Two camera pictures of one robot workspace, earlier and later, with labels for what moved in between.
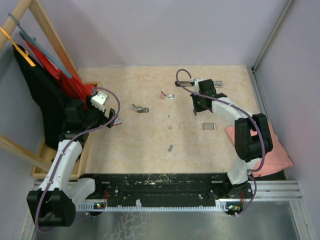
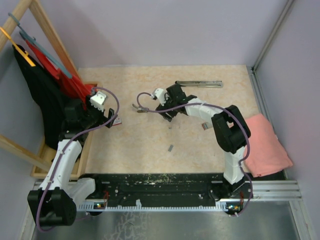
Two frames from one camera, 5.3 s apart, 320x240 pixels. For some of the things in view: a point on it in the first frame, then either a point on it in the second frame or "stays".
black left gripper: x=103 y=117 stays
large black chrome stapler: x=218 y=84 stays
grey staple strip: x=170 y=148 stays
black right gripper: x=197 y=109 -> x=166 y=117
